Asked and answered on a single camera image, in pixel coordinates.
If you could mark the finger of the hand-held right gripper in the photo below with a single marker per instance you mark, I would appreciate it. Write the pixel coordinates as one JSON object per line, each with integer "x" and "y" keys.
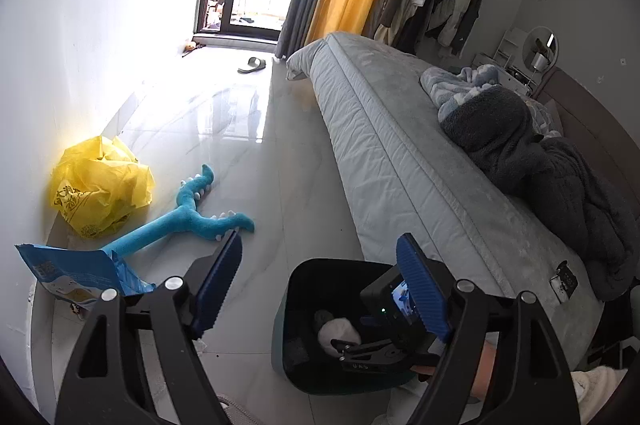
{"x": 360, "y": 350}

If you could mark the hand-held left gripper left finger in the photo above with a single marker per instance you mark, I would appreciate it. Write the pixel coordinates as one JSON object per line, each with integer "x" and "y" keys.
{"x": 220, "y": 285}

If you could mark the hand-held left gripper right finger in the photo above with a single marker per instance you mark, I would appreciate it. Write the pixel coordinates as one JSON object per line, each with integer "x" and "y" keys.
{"x": 422, "y": 295}

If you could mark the white tissue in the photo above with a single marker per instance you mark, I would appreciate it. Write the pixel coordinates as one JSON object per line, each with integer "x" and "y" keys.
{"x": 340, "y": 332}

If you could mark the dark teal trash bin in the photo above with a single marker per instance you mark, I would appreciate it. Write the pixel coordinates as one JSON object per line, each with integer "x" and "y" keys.
{"x": 310, "y": 295}

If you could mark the person's right forearm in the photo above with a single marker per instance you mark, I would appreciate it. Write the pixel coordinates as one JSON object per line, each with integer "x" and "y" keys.
{"x": 487, "y": 370}

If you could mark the blue plush dinosaur toy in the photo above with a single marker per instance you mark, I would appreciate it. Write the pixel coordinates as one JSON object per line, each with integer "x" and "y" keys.
{"x": 165, "y": 225}

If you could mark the bed with grey quilted cover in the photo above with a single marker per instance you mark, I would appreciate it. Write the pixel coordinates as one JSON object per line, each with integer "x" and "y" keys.
{"x": 400, "y": 155}

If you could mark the small black box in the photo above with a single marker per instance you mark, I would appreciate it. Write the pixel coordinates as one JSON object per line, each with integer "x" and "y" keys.
{"x": 565, "y": 280}

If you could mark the blue snack bag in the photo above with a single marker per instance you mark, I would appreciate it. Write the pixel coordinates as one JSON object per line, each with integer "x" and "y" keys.
{"x": 75, "y": 275}

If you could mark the yellow plastic bag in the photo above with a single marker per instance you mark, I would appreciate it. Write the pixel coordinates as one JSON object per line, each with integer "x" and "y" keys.
{"x": 95, "y": 185}

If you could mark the dark grey quilt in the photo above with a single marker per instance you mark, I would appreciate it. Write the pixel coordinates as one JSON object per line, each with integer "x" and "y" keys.
{"x": 580, "y": 215}

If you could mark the dark grey fleece blanket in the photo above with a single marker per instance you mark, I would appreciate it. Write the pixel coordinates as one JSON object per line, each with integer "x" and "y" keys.
{"x": 495, "y": 130}

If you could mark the white fuzzy slipper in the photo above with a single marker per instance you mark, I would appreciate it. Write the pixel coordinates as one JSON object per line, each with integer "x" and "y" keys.
{"x": 597, "y": 385}

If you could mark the light blue patterned blanket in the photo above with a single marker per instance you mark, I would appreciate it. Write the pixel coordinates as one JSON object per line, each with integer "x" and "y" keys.
{"x": 465, "y": 80}

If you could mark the grey slipper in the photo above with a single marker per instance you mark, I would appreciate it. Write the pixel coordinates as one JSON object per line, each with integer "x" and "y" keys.
{"x": 251, "y": 65}

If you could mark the small orange toy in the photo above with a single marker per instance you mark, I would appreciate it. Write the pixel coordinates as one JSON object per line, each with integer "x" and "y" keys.
{"x": 191, "y": 46}

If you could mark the brown bed headboard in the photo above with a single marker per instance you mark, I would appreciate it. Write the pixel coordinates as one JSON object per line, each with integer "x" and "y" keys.
{"x": 575, "y": 105}

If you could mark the white shelf unit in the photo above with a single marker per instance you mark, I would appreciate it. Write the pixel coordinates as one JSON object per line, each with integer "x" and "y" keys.
{"x": 507, "y": 50}

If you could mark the round mirror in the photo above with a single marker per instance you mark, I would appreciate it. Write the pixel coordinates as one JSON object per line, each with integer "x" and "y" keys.
{"x": 540, "y": 47}

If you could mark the hanging white jacket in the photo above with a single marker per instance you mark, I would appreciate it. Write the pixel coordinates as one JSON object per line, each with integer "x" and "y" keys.
{"x": 455, "y": 12}

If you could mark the hanging dark grey garment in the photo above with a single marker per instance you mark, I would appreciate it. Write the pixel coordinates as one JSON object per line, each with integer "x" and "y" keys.
{"x": 475, "y": 12}

